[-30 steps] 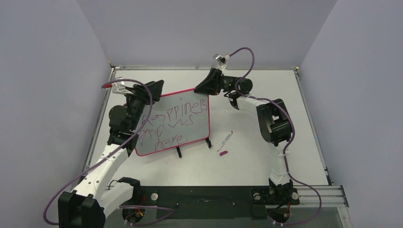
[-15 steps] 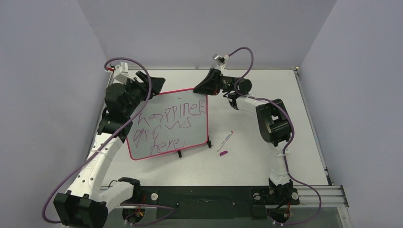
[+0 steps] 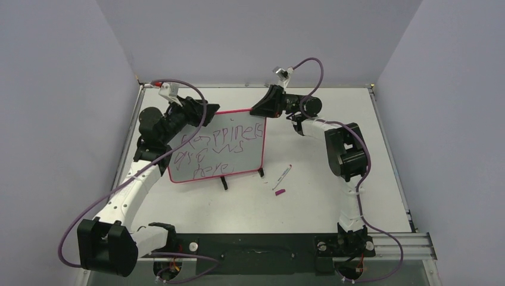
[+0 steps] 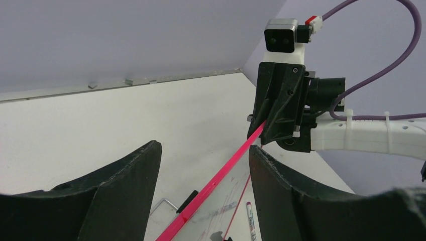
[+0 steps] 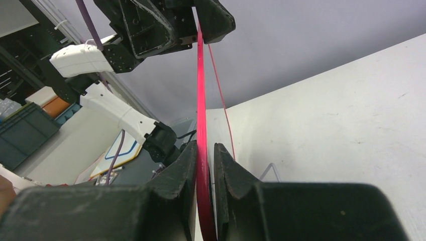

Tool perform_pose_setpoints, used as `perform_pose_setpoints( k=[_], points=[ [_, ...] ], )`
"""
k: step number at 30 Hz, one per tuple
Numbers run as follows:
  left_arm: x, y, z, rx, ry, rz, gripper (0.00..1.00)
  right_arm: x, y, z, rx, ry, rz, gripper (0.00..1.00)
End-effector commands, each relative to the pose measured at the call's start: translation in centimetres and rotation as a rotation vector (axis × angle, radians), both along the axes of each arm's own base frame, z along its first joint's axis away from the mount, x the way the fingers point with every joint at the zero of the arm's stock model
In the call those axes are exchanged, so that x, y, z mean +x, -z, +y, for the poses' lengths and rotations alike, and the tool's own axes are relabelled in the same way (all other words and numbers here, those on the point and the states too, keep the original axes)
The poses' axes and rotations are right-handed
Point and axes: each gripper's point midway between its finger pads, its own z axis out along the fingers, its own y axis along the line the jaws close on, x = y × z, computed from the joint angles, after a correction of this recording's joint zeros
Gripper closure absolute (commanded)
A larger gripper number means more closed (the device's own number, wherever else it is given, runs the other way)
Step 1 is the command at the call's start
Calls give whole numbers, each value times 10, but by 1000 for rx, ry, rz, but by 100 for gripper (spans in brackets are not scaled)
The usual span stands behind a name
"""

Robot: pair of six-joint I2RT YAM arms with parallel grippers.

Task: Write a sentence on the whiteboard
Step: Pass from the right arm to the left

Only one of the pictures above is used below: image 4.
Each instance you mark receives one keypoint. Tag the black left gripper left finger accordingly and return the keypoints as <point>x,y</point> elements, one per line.
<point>111,203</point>

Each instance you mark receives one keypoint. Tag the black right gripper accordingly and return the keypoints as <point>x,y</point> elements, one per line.
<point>289,99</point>

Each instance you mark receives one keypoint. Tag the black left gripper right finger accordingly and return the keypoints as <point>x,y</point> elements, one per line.
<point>292,206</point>

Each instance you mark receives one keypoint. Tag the white marker pen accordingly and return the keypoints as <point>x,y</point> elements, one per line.
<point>251,221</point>

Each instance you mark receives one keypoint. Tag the pink framed whiteboard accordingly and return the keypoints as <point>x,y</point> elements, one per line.
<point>211,211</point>

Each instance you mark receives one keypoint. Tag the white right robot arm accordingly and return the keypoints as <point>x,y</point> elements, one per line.
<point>387,136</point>

